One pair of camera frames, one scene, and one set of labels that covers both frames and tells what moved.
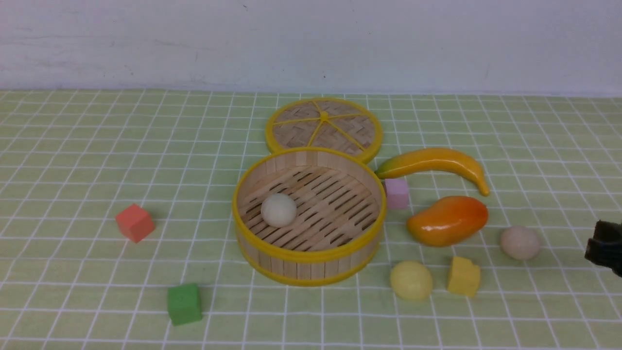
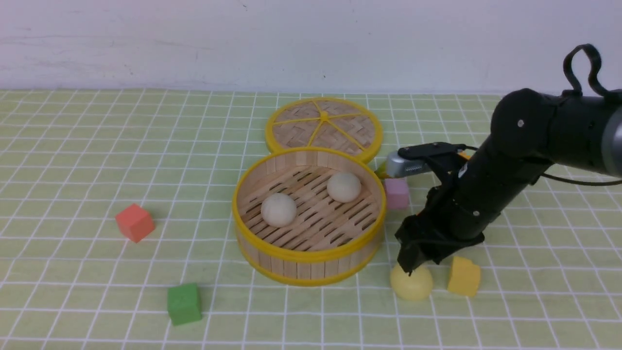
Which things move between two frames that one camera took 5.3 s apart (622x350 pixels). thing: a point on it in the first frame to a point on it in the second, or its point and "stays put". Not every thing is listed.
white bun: [520, 242] to [343, 187]
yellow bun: [411, 280] stays put
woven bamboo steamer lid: [328, 122] stays put
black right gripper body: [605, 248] to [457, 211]
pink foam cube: [397, 192] stays put
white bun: [279, 210] stays put
